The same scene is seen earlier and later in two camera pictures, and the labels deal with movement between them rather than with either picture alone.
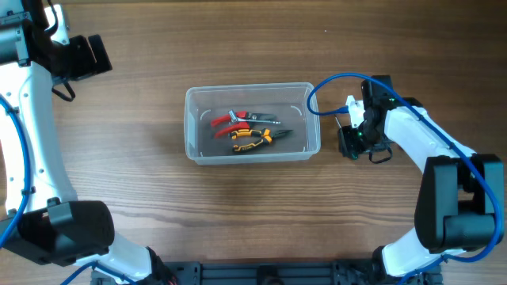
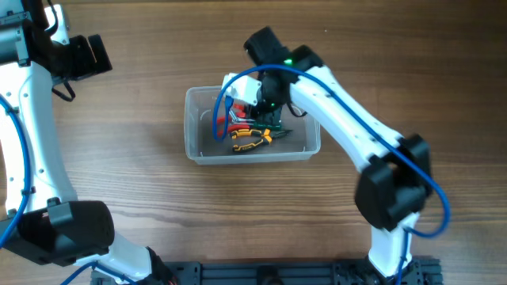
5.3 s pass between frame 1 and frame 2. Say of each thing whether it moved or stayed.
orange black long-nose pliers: stayed
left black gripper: stayed
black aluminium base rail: stayed
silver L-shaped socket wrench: stayed
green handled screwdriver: moved
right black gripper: moved
